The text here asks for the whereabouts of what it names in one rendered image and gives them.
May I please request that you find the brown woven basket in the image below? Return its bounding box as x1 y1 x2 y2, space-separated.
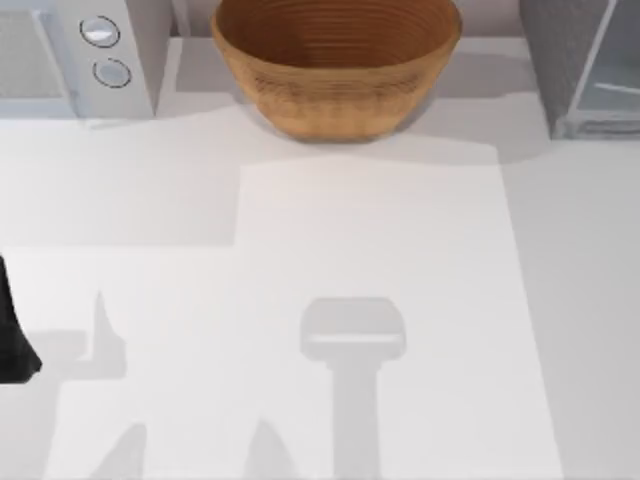
209 0 464 146

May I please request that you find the round microwave knob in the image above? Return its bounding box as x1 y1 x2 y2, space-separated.
91 56 134 90
78 14 122 50

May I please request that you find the pale microwave oven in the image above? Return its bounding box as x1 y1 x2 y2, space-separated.
0 0 174 121

